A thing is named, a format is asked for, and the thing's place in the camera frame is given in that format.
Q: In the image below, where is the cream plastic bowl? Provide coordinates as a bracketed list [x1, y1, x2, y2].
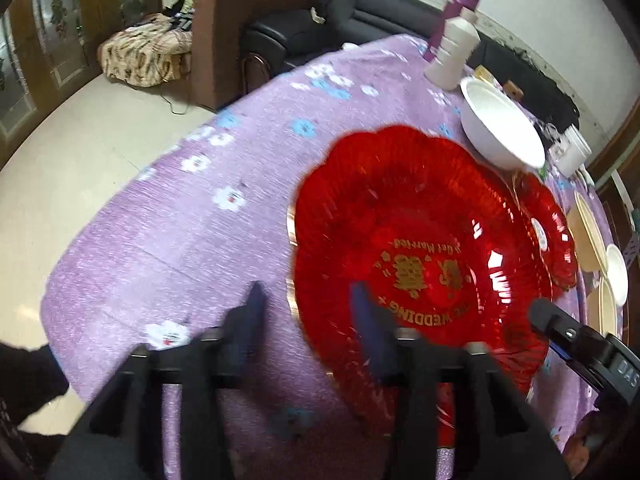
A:
[566, 192, 608, 273]
[587, 278, 618, 336]

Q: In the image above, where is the large red wedding plate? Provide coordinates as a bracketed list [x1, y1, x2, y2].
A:
[288, 125, 552, 436]

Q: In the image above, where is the small red gold-rimmed plate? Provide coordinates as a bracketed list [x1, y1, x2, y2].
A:
[479, 161, 580, 294]

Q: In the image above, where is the small white foam bowl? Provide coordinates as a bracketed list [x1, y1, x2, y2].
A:
[605, 244, 629, 307]

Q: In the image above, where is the purple floral tablecloth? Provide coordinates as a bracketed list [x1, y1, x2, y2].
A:
[39, 32, 626, 480]

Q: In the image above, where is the white plastic jar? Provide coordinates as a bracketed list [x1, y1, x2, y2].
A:
[549, 125, 592, 178]

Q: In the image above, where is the patterned blanket bundle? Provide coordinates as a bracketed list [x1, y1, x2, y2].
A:
[96, 13, 192, 88]

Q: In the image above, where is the white plastic bottle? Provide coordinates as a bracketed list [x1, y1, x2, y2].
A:
[425, 8, 480, 91]

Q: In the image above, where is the black leather sofa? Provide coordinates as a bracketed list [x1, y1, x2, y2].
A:
[240, 0, 579, 130]

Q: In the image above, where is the brown armchair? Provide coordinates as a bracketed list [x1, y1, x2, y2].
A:
[190, 0, 312, 110]

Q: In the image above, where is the wooden cabinet with glass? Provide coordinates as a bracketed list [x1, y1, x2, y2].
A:
[1, 0, 162, 162]

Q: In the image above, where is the purple thermos bottle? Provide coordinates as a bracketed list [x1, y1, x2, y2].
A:
[423, 0, 480, 62]

